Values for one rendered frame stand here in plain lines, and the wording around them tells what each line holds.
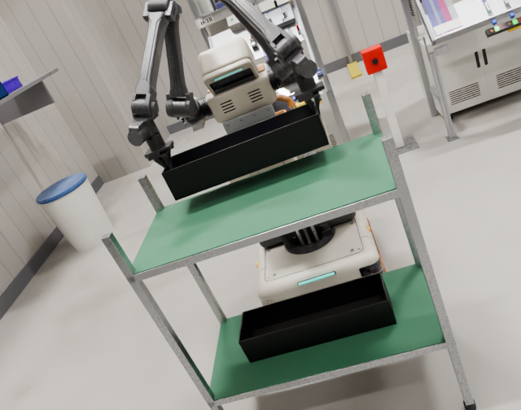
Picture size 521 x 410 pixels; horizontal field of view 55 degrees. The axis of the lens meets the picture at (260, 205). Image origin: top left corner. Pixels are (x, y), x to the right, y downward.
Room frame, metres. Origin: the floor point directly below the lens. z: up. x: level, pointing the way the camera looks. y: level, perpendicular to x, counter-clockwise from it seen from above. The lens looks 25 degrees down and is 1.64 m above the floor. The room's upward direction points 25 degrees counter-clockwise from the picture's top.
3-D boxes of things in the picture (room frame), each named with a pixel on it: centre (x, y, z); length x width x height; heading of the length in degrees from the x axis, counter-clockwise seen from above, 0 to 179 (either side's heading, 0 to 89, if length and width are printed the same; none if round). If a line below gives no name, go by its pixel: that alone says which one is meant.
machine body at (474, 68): (3.70, -1.95, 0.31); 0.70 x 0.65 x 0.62; 76
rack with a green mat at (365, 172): (1.53, -0.01, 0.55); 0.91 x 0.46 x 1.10; 76
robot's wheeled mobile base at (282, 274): (2.30, -0.16, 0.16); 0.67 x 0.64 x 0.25; 168
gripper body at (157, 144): (1.76, 0.24, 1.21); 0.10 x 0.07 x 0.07; 78
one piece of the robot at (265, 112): (2.02, -0.10, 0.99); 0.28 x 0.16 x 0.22; 78
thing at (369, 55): (3.42, -1.14, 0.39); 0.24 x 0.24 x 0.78; 76
